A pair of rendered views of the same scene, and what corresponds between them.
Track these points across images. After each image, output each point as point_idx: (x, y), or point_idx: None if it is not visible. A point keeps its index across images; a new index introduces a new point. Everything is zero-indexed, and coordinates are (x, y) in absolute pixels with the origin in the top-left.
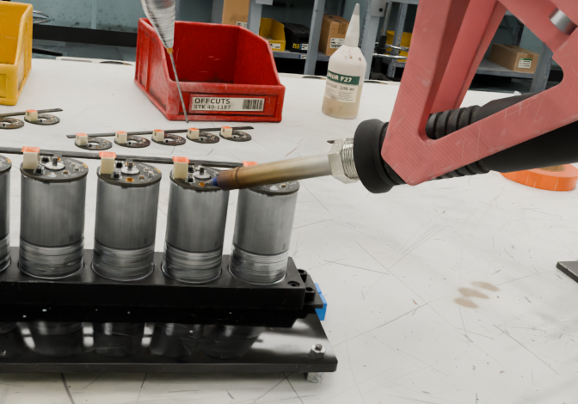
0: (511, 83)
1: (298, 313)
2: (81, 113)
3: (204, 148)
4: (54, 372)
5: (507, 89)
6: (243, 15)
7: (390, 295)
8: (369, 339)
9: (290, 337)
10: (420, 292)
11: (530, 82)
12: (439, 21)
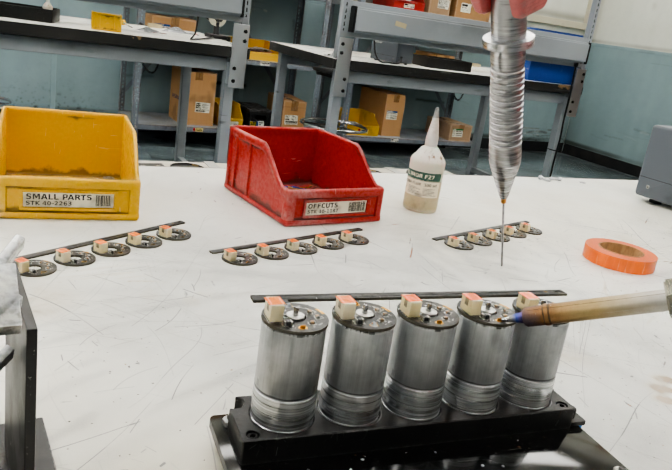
0: (445, 151)
1: (570, 432)
2: (203, 225)
3: (337, 255)
4: None
5: (444, 157)
6: (202, 96)
7: (604, 399)
8: (625, 450)
9: (585, 460)
10: (624, 393)
11: (461, 149)
12: None
